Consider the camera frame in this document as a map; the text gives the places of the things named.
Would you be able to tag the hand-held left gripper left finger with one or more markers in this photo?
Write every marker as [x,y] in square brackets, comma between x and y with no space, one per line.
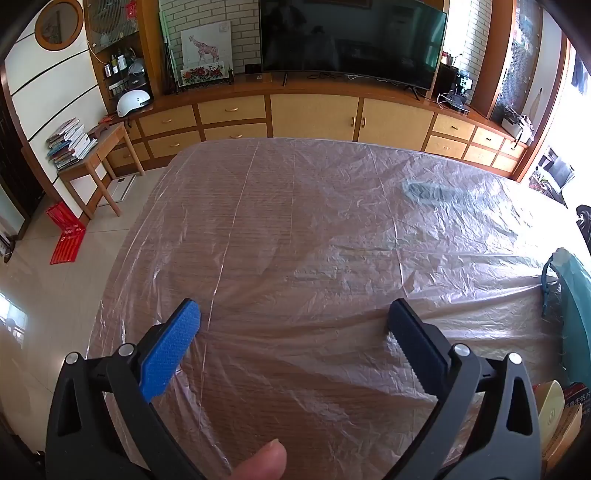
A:
[173,341]

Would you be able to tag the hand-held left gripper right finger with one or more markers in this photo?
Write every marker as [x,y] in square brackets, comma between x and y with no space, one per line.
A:
[415,346]

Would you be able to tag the person's left hand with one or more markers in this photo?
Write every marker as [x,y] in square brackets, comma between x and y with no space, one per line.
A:
[261,464]

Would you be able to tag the red shopping bag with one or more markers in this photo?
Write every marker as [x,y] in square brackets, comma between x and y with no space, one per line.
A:
[67,235]

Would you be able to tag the white floor scale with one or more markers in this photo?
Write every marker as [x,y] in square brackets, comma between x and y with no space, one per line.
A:
[117,190]

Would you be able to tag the teal plastic bag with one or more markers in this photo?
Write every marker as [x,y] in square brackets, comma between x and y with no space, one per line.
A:
[575,314]

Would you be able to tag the clear plastic table cover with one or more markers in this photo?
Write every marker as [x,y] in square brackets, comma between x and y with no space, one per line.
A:
[300,230]

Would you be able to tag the brown cardboard box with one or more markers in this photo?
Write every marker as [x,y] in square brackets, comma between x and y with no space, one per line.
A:
[565,443]

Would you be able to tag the small wooden side desk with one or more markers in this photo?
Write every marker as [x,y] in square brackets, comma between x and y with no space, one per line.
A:
[99,147]

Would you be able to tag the stack of books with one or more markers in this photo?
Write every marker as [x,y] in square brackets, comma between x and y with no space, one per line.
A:
[69,143]

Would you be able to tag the white helmet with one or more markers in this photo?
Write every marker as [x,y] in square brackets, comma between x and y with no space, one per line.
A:
[133,102]

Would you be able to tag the white device on sideboard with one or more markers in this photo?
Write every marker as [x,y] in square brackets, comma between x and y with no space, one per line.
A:
[517,122]

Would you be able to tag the wooden sideboard with drawers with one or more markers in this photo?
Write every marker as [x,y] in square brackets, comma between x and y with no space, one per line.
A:
[314,115]

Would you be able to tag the black coffee machine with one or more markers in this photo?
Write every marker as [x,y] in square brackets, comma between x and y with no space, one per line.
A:
[459,90]

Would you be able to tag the dark helmet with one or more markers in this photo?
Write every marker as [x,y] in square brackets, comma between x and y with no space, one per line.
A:
[137,76]

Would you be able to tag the red flower painting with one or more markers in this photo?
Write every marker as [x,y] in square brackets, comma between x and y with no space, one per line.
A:
[203,75]

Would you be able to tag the leaning folded stand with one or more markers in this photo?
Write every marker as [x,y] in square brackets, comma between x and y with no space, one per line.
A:
[168,55]

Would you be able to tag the giraffe painting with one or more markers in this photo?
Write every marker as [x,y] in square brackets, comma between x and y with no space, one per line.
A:
[205,46]

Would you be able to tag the tall wooden bookcase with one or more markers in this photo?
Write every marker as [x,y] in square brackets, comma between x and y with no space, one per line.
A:
[517,55]

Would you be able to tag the black flat television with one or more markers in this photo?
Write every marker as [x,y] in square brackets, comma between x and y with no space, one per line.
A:
[351,37]

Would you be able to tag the hanging dark clothes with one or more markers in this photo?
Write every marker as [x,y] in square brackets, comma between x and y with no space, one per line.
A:
[580,76]

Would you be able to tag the glass display cabinet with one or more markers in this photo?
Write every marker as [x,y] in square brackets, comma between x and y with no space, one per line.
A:
[111,27]

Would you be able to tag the round framed wall picture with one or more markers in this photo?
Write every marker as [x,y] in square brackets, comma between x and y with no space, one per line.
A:
[57,23]

